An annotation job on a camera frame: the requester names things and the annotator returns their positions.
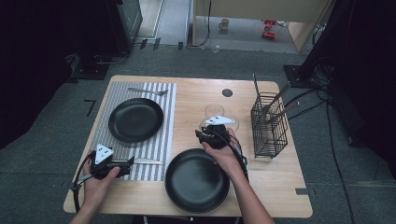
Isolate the black curtain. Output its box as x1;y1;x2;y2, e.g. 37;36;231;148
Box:
0;0;125;150
326;0;396;175

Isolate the black round plate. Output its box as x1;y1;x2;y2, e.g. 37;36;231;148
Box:
164;147;232;215
107;97;165;144

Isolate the slim silver cutlery piece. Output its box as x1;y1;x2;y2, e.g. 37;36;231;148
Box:
252;73;260;96

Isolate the grey floor cable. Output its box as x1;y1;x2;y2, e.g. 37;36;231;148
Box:
94;50;129;65

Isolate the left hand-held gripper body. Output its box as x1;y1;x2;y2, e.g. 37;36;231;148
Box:
90;143;125;181

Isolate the black angled floor tape mark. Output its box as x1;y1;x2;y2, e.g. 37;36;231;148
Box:
83;98;97;118

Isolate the dark cabinet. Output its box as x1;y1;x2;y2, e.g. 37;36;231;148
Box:
116;0;144;54

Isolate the striped woven placemat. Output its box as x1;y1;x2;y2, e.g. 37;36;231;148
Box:
90;81;177;182

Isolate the person's right hand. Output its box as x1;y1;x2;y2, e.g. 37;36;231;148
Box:
202;128;248;183

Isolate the person's left hand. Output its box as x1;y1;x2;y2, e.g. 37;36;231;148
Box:
81;153;121;210

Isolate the black stand base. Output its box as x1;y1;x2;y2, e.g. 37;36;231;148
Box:
69;50;132;81

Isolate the right hand-held gripper cable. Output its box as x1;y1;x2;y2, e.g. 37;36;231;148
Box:
214;130;250;183

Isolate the left hand-held gripper cable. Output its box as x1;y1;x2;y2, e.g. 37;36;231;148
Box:
69;150;97;214

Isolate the bundle of cables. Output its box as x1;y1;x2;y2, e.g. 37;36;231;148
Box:
312;22;327;45

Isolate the beige wooden desk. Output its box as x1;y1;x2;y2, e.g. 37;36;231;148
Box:
191;0;332;53

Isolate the long black floor cable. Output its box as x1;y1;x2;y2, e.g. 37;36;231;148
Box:
325;99;356;224

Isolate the silver fork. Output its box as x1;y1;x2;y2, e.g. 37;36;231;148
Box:
126;87;169;97

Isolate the black metal frame stand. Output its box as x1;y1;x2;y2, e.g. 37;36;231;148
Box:
283;0;347;89

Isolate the black wire cutlery basket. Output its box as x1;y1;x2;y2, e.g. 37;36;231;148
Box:
250;91;290;159

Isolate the black tape patch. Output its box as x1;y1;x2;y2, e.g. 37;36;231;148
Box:
294;188;316;198

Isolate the silver table knife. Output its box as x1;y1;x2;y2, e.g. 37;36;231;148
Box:
110;157;164;166

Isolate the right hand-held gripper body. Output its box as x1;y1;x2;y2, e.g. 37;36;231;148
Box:
204;115;236;150

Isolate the hand-held gripper cable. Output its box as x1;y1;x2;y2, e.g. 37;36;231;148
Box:
214;130;250;183
69;150;97;214

